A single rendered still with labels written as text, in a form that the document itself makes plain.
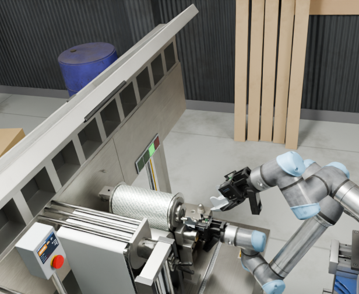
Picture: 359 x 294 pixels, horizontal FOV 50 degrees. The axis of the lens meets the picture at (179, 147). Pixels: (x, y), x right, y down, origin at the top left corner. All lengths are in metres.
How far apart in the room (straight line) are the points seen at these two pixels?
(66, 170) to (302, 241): 0.89
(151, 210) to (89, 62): 2.68
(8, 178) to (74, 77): 3.47
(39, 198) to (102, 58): 2.73
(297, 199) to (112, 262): 0.57
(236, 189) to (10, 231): 0.72
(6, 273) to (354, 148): 3.28
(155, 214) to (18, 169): 0.88
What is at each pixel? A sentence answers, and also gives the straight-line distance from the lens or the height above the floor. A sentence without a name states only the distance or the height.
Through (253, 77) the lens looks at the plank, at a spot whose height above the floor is 0.63.
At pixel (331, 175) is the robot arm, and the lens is 1.23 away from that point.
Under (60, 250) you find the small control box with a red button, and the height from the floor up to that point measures 1.64.
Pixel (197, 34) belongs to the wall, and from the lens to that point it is 4.15.
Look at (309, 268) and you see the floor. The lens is 2.90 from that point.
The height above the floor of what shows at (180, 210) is 1.27.
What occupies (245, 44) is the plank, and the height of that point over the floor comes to 0.94.
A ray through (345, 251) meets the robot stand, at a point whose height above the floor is 0.76.
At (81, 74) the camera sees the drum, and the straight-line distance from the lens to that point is 4.02.
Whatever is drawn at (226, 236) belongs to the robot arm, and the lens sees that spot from 1.54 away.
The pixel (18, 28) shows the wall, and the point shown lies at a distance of 5.39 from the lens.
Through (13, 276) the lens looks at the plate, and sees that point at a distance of 1.34.
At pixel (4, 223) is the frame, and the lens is 1.36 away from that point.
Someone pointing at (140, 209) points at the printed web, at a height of 1.28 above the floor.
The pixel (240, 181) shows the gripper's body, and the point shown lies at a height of 1.49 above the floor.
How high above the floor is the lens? 2.30
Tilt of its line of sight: 35 degrees down
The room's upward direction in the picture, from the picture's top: 9 degrees counter-clockwise
